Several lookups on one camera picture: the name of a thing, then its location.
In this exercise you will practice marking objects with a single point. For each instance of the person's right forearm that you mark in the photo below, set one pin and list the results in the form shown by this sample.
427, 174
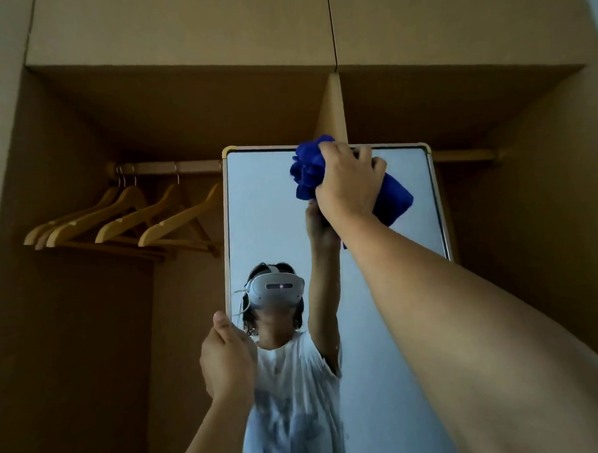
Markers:
482, 349

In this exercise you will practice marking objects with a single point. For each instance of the wooden clothes rod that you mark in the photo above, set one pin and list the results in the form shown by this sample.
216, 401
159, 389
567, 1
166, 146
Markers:
168, 168

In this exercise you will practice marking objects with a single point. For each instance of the blue microfibre cloth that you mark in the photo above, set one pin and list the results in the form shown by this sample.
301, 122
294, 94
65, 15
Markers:
394, 200

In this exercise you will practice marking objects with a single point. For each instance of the person's right hand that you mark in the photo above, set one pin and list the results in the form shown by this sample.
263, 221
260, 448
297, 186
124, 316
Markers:
351, 187

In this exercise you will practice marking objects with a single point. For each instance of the person's left forearm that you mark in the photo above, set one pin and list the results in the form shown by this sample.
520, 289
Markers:
214, 440

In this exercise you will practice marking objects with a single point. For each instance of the tall framed mirror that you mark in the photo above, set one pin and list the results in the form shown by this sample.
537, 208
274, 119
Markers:
268, 210

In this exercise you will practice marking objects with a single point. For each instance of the person's left hand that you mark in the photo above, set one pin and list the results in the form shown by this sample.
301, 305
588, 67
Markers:
228, 365

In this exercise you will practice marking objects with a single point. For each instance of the light wooden wardrobe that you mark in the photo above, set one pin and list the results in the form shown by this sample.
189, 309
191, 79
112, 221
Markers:
86, 342

